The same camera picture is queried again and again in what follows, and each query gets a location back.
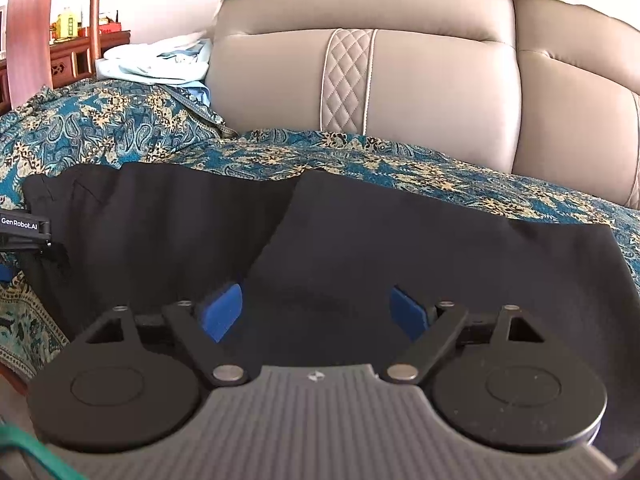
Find red box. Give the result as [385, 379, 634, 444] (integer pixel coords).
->
[96, 10, 124, 37]

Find curved red-brown wooden frame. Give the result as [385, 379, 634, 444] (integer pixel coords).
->
[0, 0, 104, 116]

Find yellow box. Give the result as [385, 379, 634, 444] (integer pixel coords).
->
[52, 7, 82, 42]

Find green cable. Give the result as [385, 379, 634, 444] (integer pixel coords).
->
[0, 422, 86, 480]

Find teal paisley blanket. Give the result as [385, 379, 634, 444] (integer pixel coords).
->
[0, 77, 640, 381]

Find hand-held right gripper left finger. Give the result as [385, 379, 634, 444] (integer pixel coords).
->
[82, 282, 249, 389]

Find light blue cloth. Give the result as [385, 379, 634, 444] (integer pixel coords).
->
[95, 35, 216, 106]

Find beige leather headboard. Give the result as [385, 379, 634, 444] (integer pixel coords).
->
[205, 0, 640, 211]

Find black pants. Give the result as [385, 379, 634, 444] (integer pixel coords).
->
[22, 162, 640, 376]

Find carved wooden cabinet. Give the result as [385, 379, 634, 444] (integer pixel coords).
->
[0, 30, 132, 111]

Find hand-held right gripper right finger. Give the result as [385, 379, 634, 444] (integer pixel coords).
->
[382, 285, 549, 388]

